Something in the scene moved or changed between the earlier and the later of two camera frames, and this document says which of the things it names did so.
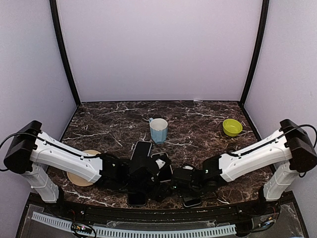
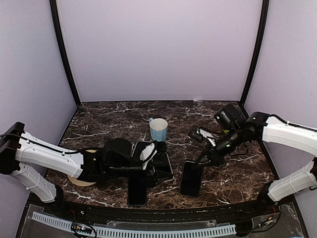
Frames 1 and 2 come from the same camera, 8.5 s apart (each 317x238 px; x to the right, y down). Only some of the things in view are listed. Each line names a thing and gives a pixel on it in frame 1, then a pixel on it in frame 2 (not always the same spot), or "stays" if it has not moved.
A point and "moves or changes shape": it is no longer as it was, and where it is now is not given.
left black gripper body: [158, 193] to [149, 178]
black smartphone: [193, 202] moves or changes shape
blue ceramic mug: [159, 127] stays
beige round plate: [79, 181] stays
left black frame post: [55, 13] stays
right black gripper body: [193, 193] to [219, 157]
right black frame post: [265, 7] stays
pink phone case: [160, 162] stays
